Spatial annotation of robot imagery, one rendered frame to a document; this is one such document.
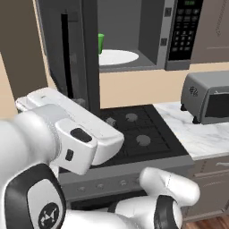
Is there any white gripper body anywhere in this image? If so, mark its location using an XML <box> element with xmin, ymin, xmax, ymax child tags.
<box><xmin>15</xmin><ymin>87</ymin><xmax>125</xmax><ymax>166</ymax></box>

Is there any dark grey microwave door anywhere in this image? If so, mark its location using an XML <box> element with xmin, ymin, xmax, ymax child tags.
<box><xmin>35</xmin><ymin>0</ymin><xmax>102</xmax><ymax>118</ymax></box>

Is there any white microwave turntable plate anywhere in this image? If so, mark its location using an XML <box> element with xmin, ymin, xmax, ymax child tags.
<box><xmin>98</xmin><ymin>48</ymin><xmax>140</xmax><ymax>67</ymax></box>

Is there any grey microwave oven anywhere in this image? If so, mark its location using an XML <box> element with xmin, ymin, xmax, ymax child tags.
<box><xmin>98</xmin><ymin>0</ymin><xmax>204</xmax><ymax>74</ymax></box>

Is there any grey-brown base cupboard door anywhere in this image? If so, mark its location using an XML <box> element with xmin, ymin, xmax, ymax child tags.
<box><xmin>183</xmin><ymin>173</ymin><xmax>229</xmax><ymax>221</ymax></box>

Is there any black hob with oven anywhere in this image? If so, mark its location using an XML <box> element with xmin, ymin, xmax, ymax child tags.
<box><xmin>58</xmin><ymin>103</ymin><xmax>196</xmax><ymax>211</ymax></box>

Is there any green cup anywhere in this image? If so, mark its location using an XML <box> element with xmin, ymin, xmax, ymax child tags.
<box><xmin>98</xmin><ymin>33</ymin><xmax>106</xmax><ymax>55</ymax></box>

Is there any dark brown tall cupboard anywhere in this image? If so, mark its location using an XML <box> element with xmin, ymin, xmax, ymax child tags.
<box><xmin>0</xmin><ymin>0</ymin><xmax>49</xmax><ymax>101</ymax></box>

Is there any grey toaster oven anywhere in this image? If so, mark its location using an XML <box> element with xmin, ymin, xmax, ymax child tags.
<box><xmin>180</xmin><ymin>70</ymin><xmax>229</xmax><ymax>125</ymax></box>

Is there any grey-brown drawer front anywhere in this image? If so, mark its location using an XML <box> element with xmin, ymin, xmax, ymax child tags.
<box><xmin>192</xmin><ymin>157</ymin><xmax>229</xmax><ymax>179</ymax></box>

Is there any brown wall cupboard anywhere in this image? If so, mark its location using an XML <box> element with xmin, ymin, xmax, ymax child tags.
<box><xmin>190</xmin><ymin>0</ymin><xmax>229</xmax><ymax>64</ymax></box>

